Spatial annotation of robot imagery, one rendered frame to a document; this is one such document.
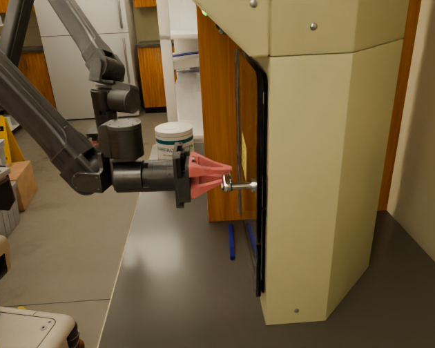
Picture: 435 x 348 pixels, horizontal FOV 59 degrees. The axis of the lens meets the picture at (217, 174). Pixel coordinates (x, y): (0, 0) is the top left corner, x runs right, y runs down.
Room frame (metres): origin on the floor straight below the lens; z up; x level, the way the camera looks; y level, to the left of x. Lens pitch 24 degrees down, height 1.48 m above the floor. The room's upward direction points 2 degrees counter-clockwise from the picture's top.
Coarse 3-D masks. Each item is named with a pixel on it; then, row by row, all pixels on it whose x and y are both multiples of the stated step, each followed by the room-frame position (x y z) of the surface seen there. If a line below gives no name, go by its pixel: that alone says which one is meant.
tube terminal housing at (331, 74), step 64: (320, 0) 0.52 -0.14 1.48; (384, 0) 0.58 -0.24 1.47; (256, 64) 0.63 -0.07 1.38; (320, 64) 0.52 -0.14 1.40; (384, 64) 0.61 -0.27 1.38; (320, 128) 0.52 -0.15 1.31; (384, 128) 0.64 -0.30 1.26; (320, 192) 0.52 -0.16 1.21; (320, 256) 0.52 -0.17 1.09; (320, 320) 0.52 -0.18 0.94
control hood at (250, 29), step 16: (192, 0) 0.74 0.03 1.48; (208, 0) 0.51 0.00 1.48; (224, 0) 0.51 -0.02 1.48; (240, 0) 0.51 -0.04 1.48; (256, 0) 0.51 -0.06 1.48; (224, 16) 0.51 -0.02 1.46; (240, 16) 0.51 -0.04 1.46; (256, 16) 0.51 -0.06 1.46; (240, 32) 0.51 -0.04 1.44; (256, 32) 0.51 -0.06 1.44; (256, 48) 0.51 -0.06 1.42
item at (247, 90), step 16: (240, 48) 0.80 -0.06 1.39; (240, 64) 0.75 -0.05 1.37; (240, 80) 0.75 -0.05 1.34; (256, 80) 0.53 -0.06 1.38; (240, 96) 0.76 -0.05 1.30; (256, 96) 0.53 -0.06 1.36; (240, 112) 0.76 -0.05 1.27; (256, 112) 0.53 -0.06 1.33; (240, 128) 0.77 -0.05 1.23; (256, 128) 0.53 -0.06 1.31; (240, 144) 0.78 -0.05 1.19; (256, 144) 0.52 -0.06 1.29; (240, 160) 0.78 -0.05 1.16; (256, 160) 0.52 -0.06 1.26; (240, 176) 0.79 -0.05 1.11; (256, 176) 0.52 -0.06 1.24; (240, 192) 0.79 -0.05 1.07; (256, 192) 0.52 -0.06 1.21; (240, 208) 0.80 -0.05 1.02; (256, 208) 0.52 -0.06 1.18; (256, 224) 0.52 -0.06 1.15; (256, 240) 0.52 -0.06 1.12; (256, 256) 0.52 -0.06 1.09; (256, 272) 0.52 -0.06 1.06; (256, 288) 0.52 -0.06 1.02
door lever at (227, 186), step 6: (222, 174) 0.60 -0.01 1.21; (228, 174) 0.60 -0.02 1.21; (222, 180) 0.58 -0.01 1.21; (228, 180) 0.57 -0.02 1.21; (252, 180) 0.56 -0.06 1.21; (222, 186) 0.56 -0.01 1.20; (228, 186) 0.56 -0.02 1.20; (234, 186) 0.56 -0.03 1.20; (240, 186) 0.56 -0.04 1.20; (246, 186) 0.56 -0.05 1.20; (252, 186) 0.55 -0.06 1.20; (252, 192) 0.56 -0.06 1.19
